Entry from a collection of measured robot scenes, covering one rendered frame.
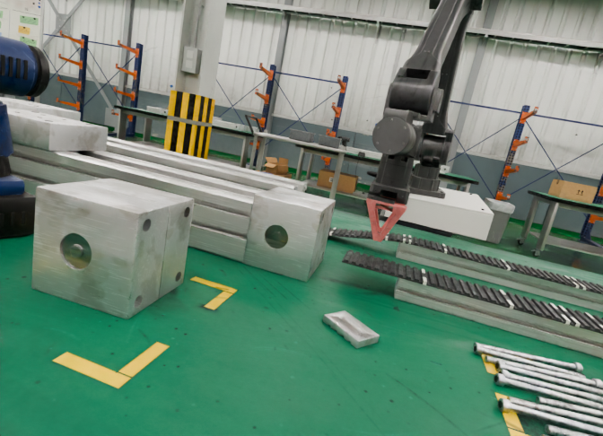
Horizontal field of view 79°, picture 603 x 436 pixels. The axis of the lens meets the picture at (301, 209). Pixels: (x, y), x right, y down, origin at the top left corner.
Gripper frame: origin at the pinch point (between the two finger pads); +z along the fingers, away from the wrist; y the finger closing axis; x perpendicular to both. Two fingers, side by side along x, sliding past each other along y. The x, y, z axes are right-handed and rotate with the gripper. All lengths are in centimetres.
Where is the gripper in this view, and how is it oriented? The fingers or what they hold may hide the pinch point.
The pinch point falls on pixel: (379, 233)
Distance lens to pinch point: 69.1
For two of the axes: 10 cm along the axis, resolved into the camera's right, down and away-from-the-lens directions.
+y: -2.6, 1.5, -9.5
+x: 9.5, 2.4, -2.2
